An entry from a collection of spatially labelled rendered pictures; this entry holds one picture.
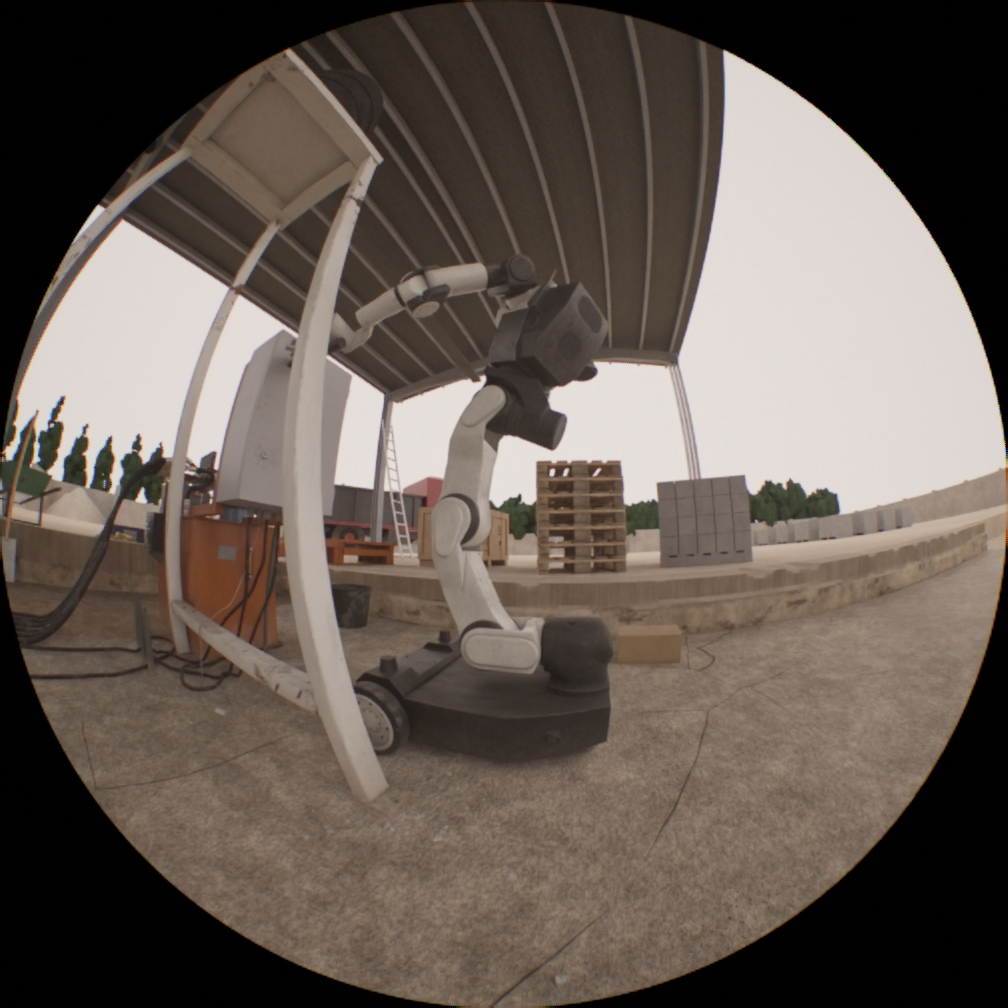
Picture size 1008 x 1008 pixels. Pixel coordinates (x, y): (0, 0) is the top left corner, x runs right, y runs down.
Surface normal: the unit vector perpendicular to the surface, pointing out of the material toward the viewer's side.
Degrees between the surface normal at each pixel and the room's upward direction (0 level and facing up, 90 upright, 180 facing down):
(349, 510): 90
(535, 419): 110
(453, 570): 115
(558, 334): 128
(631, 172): 172
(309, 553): 80
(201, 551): 90
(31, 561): 90
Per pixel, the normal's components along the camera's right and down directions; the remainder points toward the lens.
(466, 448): -0.25, 0.28
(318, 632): 0.94, -0.21
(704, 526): -0.48, -0.14
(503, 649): -0.26, -0.15
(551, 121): -0.14, 0.98
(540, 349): 0.50, 0.51
